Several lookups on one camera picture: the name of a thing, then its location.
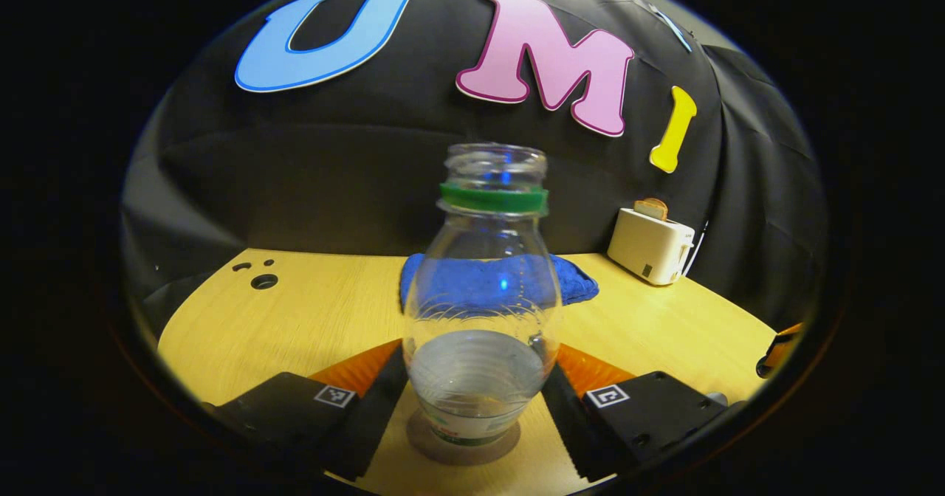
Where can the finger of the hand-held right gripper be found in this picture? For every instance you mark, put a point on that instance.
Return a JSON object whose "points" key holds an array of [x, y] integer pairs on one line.
{"points": [[779, 352]]}

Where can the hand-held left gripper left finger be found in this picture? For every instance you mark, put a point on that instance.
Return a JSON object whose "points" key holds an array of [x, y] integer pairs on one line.
{"points": [[369, 418]]}

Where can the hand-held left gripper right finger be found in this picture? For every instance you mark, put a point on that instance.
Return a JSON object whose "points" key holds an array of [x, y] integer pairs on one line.
{"points": [[572, 429]]}

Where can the clear plastic water bottle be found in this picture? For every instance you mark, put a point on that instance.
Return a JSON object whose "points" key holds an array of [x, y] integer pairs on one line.
{"points": [[480, 378]]}

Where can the blue folded towel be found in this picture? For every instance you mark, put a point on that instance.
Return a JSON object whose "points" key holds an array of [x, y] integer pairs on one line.
{"points": [[579, 286]]}

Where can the white toaster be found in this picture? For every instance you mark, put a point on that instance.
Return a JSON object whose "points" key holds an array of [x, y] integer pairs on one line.
{"points": [[650, 249]]}

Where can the toasted bread slice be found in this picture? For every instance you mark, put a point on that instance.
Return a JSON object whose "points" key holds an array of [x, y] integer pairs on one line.
{"points": [[651, 208]]}

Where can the black backdrop cloth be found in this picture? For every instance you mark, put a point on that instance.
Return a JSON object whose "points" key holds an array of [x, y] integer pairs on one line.
{"points": [[332, 178]]}

